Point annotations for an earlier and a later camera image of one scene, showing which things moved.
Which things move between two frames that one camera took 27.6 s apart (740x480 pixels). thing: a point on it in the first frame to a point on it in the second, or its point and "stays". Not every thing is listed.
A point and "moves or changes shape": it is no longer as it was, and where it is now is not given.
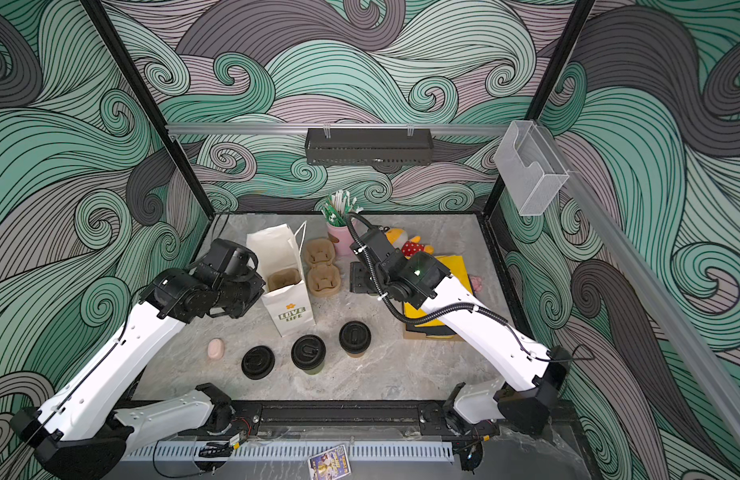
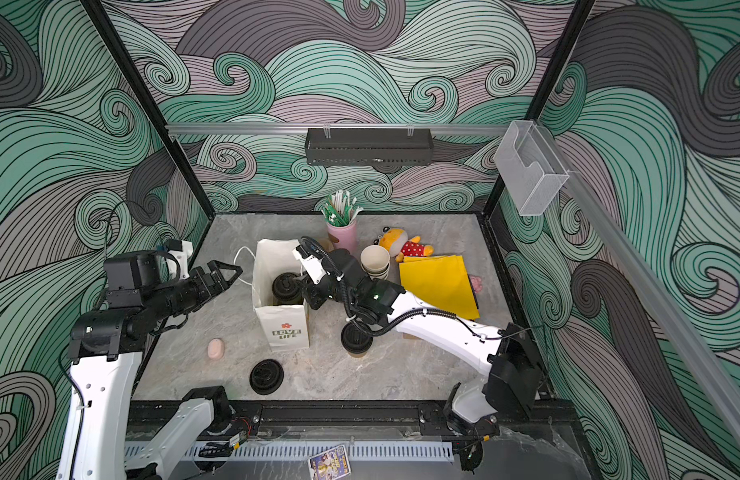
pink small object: [216, 348] stays
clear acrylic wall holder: [531, 170] stays
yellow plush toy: [399, 239] stays
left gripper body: [239, 296] to [184, 296]
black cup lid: [354, 336] stays
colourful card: [330, 465] stays
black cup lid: [258, 362] to [266, 377]
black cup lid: [308, 351] to [285, 288]
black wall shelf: [369, 146] stays
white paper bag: [279, 246] moves or changes shape
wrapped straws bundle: [338, 206] stays
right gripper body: [366, 241] to [316, 288]
